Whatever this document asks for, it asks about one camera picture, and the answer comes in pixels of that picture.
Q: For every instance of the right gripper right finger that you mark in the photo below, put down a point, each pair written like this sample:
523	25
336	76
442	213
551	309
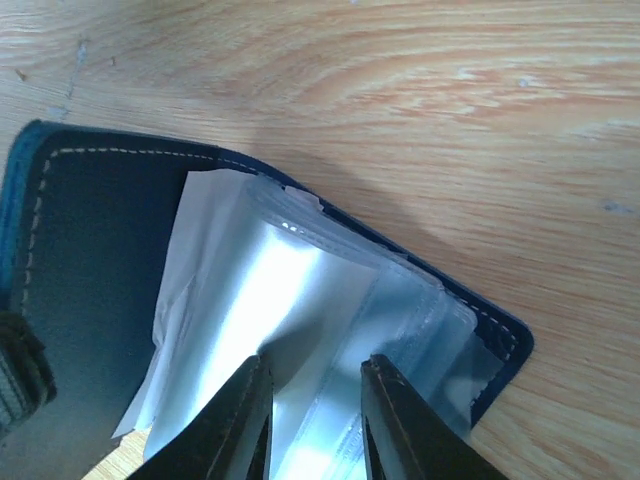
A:
404	438

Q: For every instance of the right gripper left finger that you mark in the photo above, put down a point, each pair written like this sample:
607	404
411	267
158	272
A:
230	438

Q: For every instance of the dark blue card holder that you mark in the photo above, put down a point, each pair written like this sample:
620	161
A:
138	273

